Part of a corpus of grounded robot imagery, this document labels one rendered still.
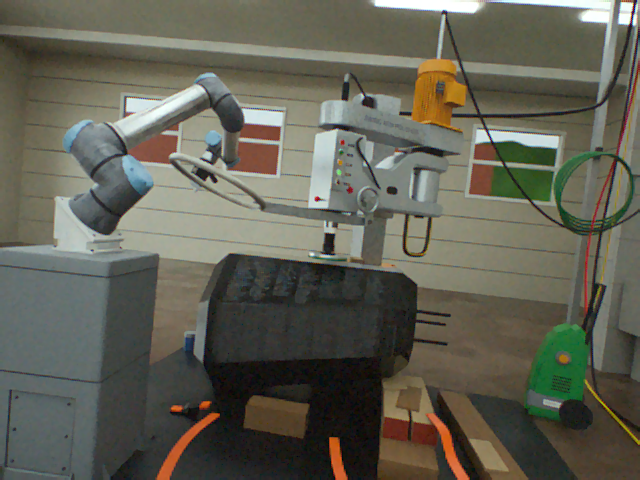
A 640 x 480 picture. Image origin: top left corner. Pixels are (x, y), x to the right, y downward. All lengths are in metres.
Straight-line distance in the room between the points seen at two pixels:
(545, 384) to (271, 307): 1.77
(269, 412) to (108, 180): 1.28
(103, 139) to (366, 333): 1.48
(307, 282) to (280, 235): 6.41
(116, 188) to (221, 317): 0.91
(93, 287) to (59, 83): 9.36
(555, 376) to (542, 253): 6.50
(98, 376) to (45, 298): 0.32
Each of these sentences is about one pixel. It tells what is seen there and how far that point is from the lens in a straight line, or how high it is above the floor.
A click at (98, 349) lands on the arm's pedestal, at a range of 1.66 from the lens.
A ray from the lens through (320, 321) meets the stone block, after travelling 2.22.
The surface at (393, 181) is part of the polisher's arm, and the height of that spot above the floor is 1.33.
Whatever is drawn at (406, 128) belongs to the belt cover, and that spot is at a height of 1.64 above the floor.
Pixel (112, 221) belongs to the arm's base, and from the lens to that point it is 1.78.
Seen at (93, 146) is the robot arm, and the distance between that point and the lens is 1.78.
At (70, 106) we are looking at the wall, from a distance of 10.59.
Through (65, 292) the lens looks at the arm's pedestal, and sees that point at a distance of 1.68.
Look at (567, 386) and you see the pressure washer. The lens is 3.09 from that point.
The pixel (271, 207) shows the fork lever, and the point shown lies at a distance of 2.09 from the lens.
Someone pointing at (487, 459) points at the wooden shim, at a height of 0.11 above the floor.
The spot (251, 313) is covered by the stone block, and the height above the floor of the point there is 0.55.
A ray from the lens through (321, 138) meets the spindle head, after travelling 2.36.
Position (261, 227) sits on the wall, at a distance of 8.74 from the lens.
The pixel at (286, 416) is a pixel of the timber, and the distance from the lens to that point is 2.20.
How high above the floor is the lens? 1.04
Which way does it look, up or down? 3 degrees down
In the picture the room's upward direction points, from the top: 6 degrees clockwise
